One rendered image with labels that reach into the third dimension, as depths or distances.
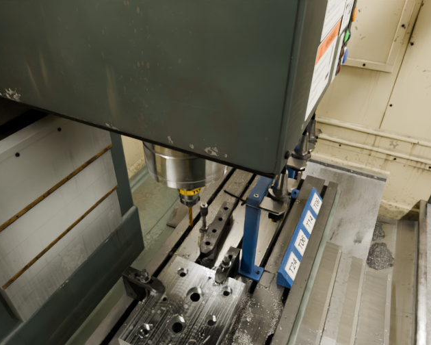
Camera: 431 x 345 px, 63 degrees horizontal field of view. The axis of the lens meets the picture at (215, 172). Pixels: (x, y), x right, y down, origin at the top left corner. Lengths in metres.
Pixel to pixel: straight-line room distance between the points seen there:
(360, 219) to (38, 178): 1.28
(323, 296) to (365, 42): 0.96
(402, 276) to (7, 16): 1.54
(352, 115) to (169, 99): 1.26
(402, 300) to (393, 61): 0.91
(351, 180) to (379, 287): 0.51
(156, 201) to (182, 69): 1.53
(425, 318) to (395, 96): 0.82
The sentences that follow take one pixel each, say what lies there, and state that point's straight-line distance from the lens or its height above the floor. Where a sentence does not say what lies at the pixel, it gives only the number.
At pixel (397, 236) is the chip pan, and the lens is 1.83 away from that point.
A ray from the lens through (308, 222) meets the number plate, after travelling 1.33.
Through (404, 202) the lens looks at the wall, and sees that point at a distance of 1.86.
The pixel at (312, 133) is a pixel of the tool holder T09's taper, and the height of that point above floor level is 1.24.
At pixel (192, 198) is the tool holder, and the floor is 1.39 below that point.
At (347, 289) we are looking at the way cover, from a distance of 1.45.
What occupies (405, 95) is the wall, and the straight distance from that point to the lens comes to 1.59.
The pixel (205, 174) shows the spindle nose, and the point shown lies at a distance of 0.60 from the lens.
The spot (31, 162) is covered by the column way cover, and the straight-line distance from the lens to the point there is 0.97.
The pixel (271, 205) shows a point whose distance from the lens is 0.96.
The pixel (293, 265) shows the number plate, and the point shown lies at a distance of 1.19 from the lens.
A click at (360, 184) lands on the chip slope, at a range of 1.75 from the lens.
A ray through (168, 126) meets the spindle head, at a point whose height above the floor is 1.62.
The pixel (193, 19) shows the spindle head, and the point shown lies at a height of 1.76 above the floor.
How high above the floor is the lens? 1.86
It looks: 38 degrees down
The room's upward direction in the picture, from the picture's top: 1 degrees clockwise
